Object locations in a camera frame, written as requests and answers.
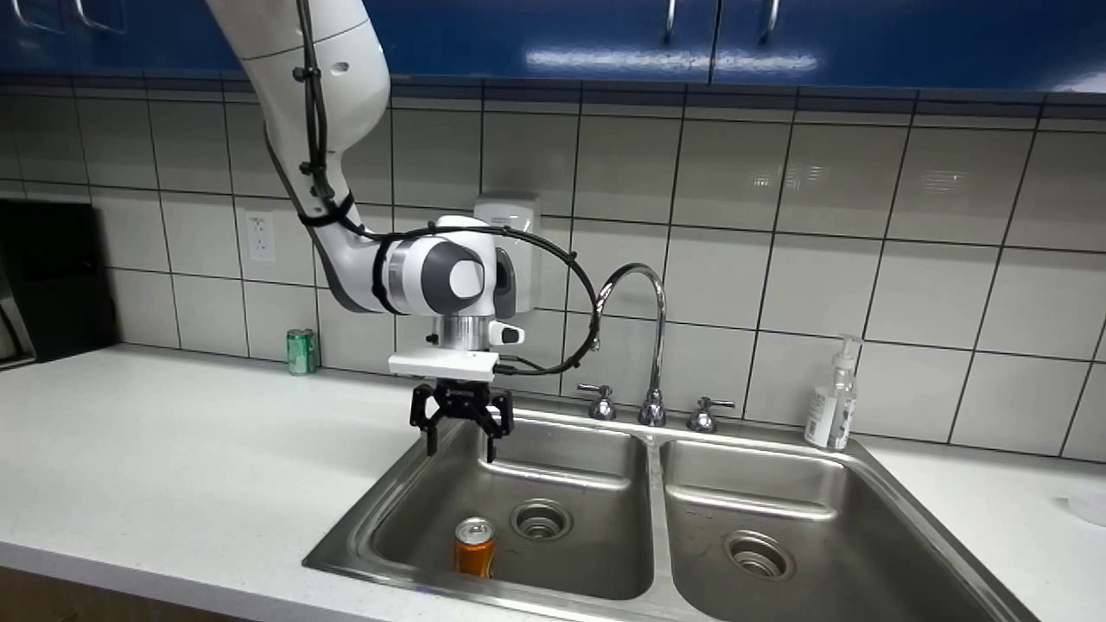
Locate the white pump soap bottle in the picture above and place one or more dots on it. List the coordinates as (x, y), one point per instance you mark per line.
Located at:
(832, 401)

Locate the chrome gooseneck faucet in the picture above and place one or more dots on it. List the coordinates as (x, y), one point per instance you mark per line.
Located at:
(657, 331)

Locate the black countertop appliance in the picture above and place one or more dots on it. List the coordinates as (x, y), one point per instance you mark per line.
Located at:
(53, 276)

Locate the stainless steel double sink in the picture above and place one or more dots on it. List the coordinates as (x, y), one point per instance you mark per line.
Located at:
(576, 485)

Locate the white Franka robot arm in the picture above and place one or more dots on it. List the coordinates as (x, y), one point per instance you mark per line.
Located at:
(289, 69)

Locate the white wall power outlet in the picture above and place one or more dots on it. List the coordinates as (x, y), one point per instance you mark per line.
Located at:
(258, 242)

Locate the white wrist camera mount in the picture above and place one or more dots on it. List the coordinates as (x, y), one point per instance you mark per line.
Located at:
(445, 368)

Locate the blue wall cabinets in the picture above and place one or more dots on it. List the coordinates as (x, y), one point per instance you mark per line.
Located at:
(553, 34)

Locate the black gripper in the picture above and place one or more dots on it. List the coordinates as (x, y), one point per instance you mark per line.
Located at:
(460, 398)

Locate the orange soda can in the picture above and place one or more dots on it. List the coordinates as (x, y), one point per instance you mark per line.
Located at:
(475, 554)

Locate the green soda can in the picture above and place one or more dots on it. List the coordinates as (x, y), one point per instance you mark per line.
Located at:
(303, 353)

